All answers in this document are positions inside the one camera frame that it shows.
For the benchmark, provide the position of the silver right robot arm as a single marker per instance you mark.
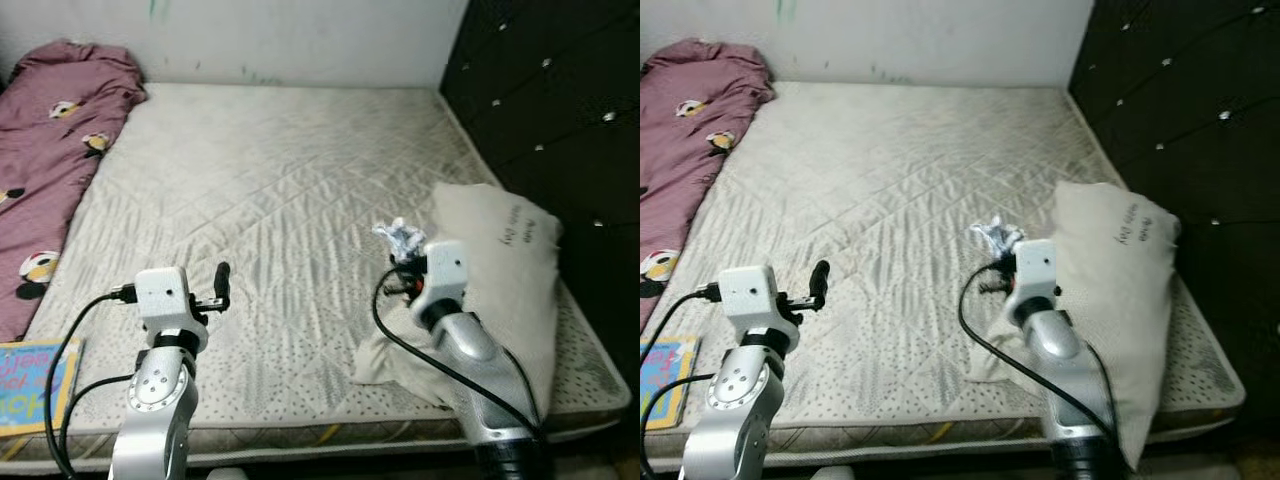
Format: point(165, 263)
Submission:
point(1060, 350)
point(470, 350)

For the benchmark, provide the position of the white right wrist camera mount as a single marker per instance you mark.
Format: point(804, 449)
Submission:
point(445, 268)
point(1037, 268)

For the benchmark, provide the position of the white quilted mattress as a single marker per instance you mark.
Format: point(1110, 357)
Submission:
point(280, 180)
point(900, 170)

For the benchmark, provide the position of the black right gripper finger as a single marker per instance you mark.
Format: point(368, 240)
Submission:
point(990, 288)
point(392, 290)

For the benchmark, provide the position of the colourful children's book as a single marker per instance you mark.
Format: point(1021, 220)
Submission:
point(35, 385)
point(665, 380)

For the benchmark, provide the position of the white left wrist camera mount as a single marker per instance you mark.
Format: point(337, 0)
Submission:
point(750, 295)
point(165, 295)

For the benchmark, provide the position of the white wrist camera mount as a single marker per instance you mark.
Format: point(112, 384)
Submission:
point(750, 295)
point(445, 268)
point(1037, 268)
point(165, 295)

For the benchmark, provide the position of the purple cartoon print blanket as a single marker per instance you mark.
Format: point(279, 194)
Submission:
point(50, 150)
point(690, 130)

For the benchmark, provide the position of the cream pillow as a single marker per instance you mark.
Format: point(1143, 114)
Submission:
point(1110, 260)
point(490, 260)

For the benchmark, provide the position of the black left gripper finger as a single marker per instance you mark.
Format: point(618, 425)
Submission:
point(221, 285)
point(819, 284)

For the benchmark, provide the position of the white paper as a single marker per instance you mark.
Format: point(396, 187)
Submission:
point(997, 235)
point(400, 238)

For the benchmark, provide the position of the dark tufted headboard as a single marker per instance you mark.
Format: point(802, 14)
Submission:
point(560, 100)
point(1190, 100)

